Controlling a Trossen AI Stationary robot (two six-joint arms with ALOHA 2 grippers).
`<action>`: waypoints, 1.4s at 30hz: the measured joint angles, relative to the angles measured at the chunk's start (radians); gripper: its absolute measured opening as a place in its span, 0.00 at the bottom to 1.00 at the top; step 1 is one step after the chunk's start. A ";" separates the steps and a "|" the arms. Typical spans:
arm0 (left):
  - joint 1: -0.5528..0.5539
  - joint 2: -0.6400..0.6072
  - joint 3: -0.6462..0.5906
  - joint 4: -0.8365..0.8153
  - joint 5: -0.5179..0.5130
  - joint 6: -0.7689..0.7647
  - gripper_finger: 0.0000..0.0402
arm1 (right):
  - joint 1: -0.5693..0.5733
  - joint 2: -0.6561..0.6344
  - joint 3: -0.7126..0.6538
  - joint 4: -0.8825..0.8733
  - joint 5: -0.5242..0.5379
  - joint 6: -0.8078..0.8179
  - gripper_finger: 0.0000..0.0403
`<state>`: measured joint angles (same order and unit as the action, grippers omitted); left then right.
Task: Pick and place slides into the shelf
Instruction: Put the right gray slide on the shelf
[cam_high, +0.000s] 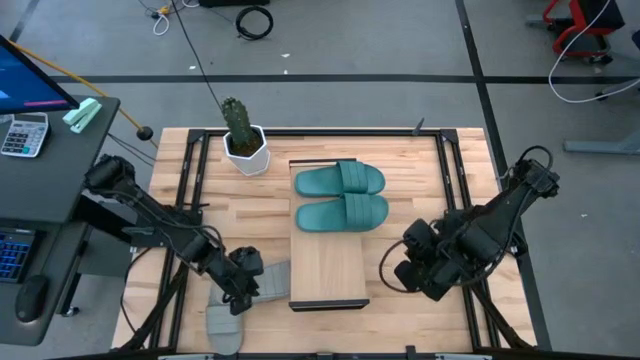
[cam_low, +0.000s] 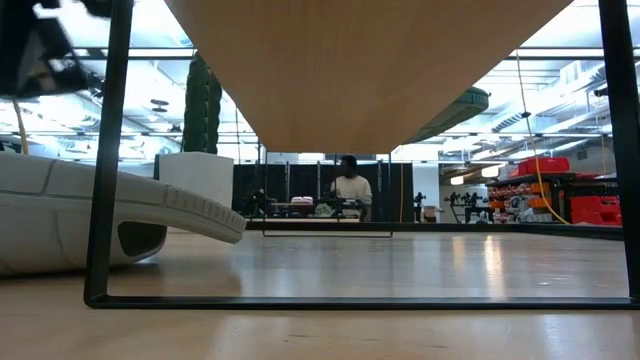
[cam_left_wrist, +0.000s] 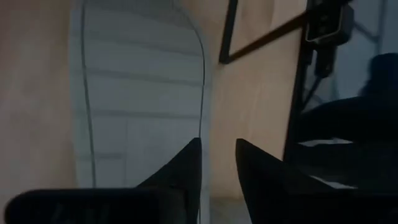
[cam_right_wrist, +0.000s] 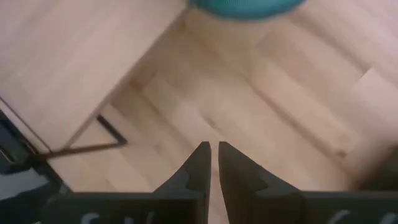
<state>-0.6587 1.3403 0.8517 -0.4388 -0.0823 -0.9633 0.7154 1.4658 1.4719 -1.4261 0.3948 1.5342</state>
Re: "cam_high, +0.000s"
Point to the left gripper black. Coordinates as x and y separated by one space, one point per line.
237 287

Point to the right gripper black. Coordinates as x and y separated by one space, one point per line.
422 265

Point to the teal slide sandal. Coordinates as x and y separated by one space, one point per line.
330 180
340 215

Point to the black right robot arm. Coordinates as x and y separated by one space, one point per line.
500 215

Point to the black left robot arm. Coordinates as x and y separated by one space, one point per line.
150 210

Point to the white hexagonal plant pot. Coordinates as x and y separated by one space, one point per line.
250 162

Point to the green cactus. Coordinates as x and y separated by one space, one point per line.
237 120

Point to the black round knob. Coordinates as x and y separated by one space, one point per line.
145 133

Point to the black computer mouse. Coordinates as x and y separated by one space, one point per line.
31 298

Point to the grey table foot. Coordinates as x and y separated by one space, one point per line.
600 146

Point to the black desk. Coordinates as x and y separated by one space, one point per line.
50 180

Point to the black backlit keyboard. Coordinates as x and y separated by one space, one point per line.
12 255

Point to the mint green stapler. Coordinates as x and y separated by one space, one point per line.
82 115

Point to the red chair base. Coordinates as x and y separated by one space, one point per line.
580 47

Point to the grey calculator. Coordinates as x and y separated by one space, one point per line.
25 135

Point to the yellow plug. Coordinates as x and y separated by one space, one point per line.
164 9

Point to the computer monitor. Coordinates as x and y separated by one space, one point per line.
25 80

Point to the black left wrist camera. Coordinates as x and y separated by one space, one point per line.
247 260

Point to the wooden shelf with black frame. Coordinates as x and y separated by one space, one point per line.
325 265

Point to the black table frame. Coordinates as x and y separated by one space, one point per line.
195 165

